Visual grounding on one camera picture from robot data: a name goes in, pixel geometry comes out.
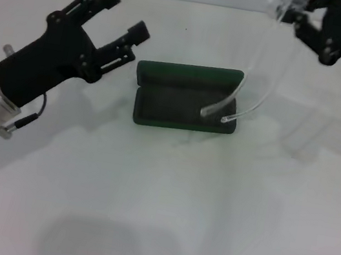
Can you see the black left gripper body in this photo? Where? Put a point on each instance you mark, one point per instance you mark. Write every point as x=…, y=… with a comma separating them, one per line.
x=56, y=49

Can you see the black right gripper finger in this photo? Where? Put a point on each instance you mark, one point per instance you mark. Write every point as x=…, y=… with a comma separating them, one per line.
x=307, y=32
x=311, y=1

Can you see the green glasses case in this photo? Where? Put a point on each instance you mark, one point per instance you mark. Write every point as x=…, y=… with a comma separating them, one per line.
x=167, y=107

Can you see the clear white glasses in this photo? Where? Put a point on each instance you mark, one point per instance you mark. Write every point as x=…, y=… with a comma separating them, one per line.
x=207, y=111

